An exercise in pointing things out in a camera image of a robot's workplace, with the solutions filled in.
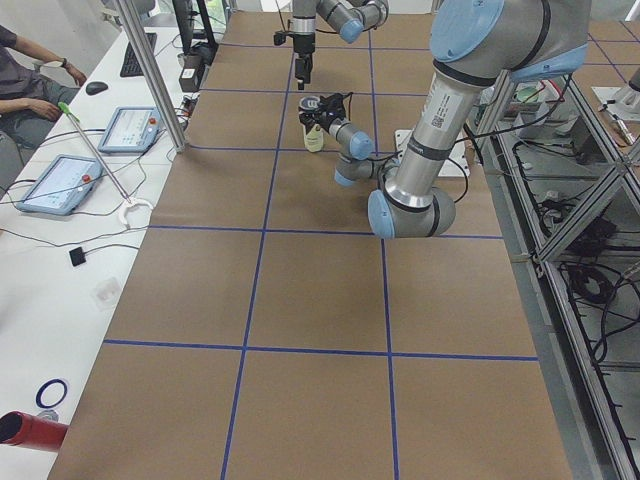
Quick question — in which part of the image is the black computer mouse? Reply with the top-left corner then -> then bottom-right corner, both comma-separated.
85,81 -> 109,96

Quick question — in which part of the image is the red cylinder tube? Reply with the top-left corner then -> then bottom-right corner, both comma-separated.
1,411 -> 68,452

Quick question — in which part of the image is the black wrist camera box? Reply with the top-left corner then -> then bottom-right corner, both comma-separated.
319,92 -> 347,121

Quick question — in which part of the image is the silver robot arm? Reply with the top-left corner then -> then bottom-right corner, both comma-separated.
273,0 -> 389,90
299,1 -> 591,239

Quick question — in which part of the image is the person in grey shirt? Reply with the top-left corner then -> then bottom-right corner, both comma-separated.
1,27 -> 87,149

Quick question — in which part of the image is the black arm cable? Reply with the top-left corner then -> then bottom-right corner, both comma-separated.
329,90 -> 551,203

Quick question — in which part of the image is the blue teach pendant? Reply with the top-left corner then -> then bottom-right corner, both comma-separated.
98,106 -> 162,154
16,154 -> 103,216

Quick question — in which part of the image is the grabber stick green handle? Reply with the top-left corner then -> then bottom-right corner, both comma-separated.
58,102 -> 153,229

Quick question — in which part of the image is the aluminium frame post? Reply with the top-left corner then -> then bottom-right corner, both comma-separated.
114,0 -> 186,153

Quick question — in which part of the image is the black keyboard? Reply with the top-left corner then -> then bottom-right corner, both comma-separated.
119,31 -> 158,78

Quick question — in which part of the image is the white blue tennis ball can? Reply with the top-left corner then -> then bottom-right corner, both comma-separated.
298,95 -> 324,153

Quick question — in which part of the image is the blue teach pendant far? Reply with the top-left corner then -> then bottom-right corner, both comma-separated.
98,106 -> 162,154

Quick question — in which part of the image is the blue teach pendant near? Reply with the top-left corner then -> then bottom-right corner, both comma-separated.
16,154 -> 103,216

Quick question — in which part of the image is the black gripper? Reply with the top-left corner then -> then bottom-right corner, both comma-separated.
273,30 -> 316,90
298,109 -> 332,133

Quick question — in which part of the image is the blue tape roll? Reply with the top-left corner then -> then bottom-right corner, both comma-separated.
35,378 -> 69,410

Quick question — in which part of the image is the small black square device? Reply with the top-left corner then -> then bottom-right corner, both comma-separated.
69,247 -> 86,267

